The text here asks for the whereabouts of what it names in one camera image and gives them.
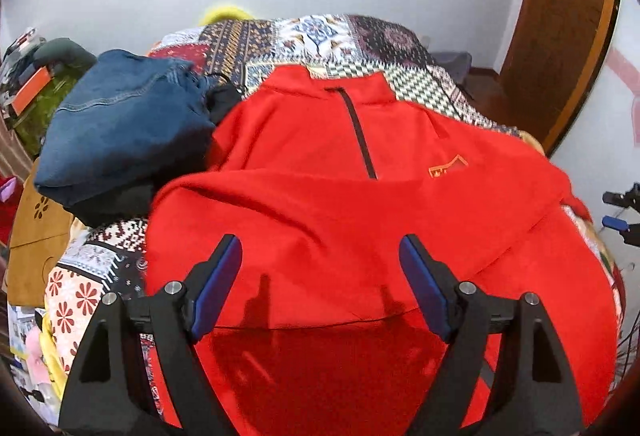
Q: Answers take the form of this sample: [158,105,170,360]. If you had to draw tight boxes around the orange box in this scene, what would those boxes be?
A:
[10,66,53,114]

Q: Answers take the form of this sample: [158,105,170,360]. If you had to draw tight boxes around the brown striped cloth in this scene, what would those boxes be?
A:
[0,116,37,181]

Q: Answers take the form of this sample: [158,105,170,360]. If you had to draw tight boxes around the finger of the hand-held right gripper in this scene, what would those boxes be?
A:
[601,215,640,247]
[602,183,640,217]

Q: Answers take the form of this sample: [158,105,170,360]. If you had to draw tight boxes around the folded blue jeans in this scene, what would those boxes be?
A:
[34,50,221,209]

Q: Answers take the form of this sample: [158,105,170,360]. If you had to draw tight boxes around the green patterned bag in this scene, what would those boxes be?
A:
[12,66,81,157]

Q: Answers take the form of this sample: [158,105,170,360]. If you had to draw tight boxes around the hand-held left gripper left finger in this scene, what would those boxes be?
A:
[59,234,244,436]

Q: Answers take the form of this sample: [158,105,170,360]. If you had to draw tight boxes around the yellow plush toy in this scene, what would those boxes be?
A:
[197,3,256,27]

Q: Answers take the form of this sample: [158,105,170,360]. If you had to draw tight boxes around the grey bag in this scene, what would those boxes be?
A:
[430,50,473,81]

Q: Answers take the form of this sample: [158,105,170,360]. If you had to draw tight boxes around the red fleece zip jacket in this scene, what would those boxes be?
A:
[144,64,617,429]

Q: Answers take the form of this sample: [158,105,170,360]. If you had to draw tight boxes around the black cloth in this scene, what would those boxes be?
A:
[72,83,242,227]

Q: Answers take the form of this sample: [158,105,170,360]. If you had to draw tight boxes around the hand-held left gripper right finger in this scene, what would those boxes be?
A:
[398,234,586,436]

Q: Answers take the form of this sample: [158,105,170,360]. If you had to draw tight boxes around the patchwork printed blanket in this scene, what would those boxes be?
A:
[44,13,626,422]

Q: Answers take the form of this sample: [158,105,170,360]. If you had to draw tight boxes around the brown cloth with flower cutouts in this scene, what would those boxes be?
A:
[2,156,76,307]

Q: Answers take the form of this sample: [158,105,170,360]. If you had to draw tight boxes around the dark grey-green cushion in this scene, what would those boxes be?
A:
[35,37,98,69]

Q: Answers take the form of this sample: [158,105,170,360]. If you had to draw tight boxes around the brown wooden door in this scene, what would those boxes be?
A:
[500,0,623,154]

